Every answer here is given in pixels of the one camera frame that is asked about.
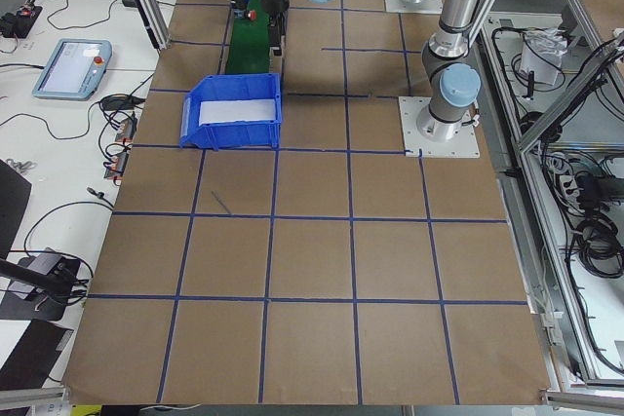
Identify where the near teach pendant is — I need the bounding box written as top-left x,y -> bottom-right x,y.
32,38 -> 113,101

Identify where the white foam pad source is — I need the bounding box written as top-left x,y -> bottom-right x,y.
199,99 -> 277,124

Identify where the green conveyor belt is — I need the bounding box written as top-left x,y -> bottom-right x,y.
224,0 -> 282,74

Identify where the blue source bin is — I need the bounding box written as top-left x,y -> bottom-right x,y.
179,73 -> 282,151

